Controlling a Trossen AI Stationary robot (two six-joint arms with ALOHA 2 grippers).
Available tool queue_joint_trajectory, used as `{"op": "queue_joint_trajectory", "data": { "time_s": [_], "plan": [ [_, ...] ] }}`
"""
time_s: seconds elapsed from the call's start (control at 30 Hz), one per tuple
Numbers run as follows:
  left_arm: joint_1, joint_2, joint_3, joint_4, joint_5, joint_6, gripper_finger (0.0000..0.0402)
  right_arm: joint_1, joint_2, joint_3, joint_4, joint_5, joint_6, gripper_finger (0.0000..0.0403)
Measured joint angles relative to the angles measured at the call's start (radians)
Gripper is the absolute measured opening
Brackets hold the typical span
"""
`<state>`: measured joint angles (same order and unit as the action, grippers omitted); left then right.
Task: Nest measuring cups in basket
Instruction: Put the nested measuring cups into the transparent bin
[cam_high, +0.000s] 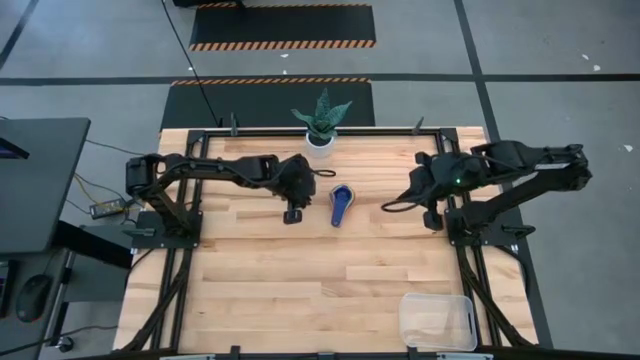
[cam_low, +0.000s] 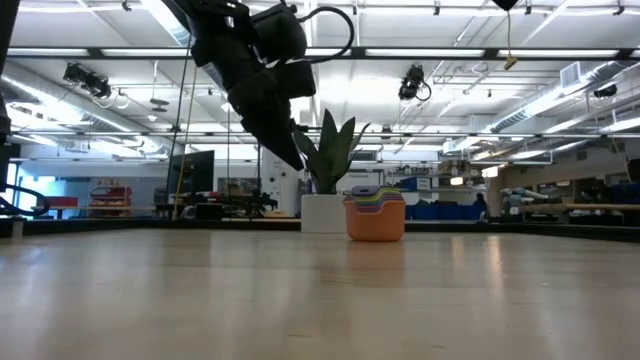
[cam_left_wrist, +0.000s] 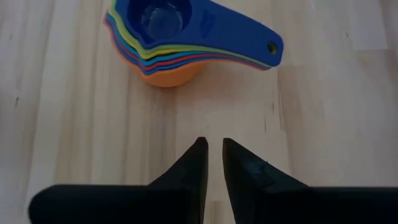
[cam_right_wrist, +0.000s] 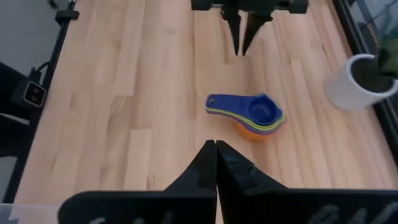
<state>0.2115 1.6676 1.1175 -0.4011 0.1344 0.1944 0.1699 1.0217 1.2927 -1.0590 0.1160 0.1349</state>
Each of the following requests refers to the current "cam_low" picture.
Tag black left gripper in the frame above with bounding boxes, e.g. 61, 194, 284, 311
227, 62, 317, 171

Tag yellow measuring cup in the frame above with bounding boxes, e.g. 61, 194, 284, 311
352, 191, 404, 203

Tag orange measuring cup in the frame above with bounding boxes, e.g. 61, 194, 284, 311
342, 198, 407, 243

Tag teal measuring cup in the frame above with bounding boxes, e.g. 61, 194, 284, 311
353, 194, 404, 206

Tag white cylindrical tank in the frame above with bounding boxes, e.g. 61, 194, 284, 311
260, 134, 301, 217

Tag green snake plant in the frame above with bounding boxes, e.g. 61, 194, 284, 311
292, 108, 372, 196

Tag black monitor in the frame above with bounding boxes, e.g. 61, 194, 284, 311
167, 149, 216, 196

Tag thin yellow pole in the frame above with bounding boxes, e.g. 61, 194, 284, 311
172, 64, 199, 221

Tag thin black pole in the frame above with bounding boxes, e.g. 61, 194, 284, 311
164, 37, 194, 221

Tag black equipment bench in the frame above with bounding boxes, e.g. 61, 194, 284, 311
152, 192, 279, 221

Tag red storage bin rack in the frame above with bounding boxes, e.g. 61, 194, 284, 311
88, 185, 134, 219

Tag shelf with blue bins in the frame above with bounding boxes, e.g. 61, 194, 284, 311
384, 169, 489, 222

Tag person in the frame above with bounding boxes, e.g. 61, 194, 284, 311
472, 192, 490, 221

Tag wooden bench top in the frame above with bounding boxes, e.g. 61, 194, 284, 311
519, 201, 640, 212

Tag black overhead frame beam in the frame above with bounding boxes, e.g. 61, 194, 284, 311
7, 46, 640, 62

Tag yellow hanging cord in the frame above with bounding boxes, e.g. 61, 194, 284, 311
503, 8, 519, 71

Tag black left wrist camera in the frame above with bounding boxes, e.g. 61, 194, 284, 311
249, 3, 309, 64

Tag silver ceiling air duct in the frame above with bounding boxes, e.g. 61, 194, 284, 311
487, 59, 640, 136

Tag black ceiling cable reel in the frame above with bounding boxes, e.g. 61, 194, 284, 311
398, 63, 433, 102
62, 62, 114, 100

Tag black left camera cable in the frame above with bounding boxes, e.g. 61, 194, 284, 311
294, 5, 356, 65

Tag black curved cable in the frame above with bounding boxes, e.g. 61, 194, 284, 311
0, 182, 52, 218

